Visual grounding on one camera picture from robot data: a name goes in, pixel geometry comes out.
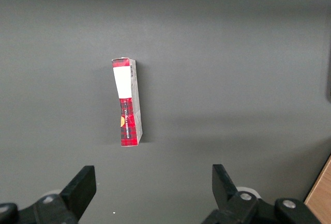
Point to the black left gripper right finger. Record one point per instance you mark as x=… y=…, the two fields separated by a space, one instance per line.
x=227 y=190

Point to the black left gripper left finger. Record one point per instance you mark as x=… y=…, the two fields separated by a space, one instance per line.
x=75 y=193

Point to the red tartan cardboard box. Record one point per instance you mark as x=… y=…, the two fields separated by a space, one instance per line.
x=128 y=105

